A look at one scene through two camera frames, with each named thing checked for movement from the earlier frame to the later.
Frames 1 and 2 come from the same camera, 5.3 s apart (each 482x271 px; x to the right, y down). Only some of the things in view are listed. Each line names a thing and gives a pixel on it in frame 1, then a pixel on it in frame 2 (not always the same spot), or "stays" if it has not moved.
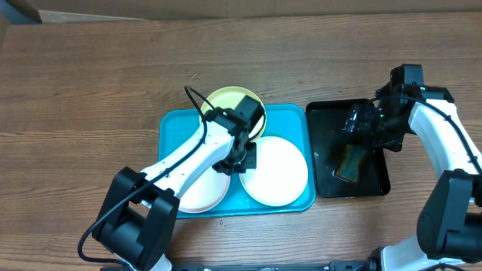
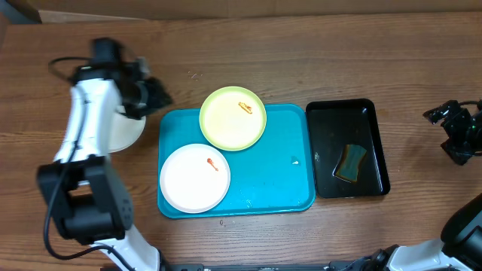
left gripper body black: (242, 163) -> (147, 98)
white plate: (281, 173) -> (123, 131)
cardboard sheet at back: (51, 11) stays
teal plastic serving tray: (290, 121) stays
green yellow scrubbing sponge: (349, 165) stays
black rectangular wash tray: (326, 120) stays
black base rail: (369, 264) stays
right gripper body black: (358, 126) -> (446, 117)
